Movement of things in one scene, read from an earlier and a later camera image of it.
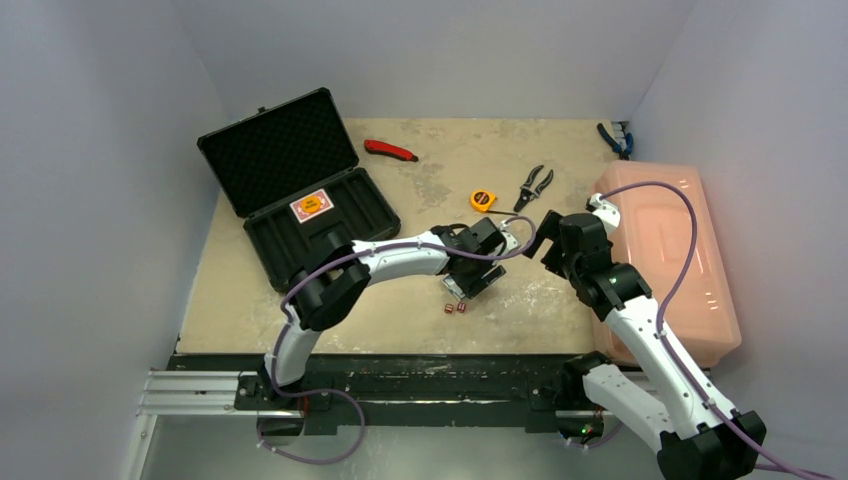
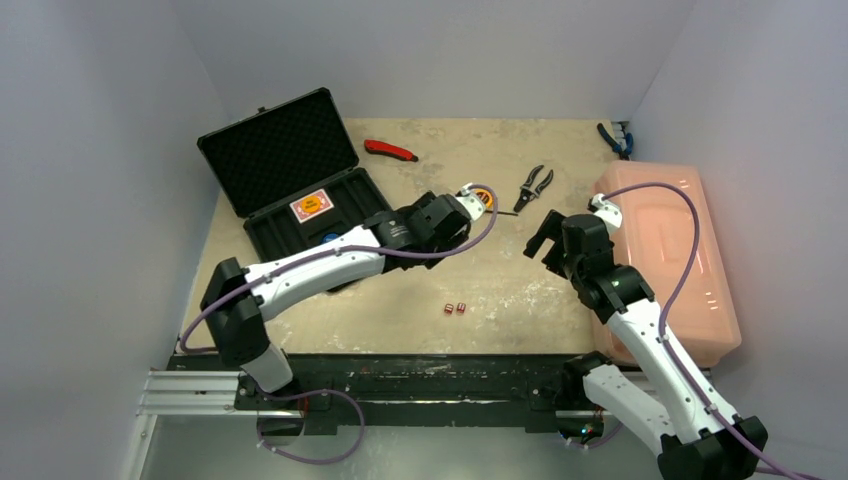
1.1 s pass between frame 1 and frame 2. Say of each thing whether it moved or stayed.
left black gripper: moved
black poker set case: stayed
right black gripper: stayed
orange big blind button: stayed
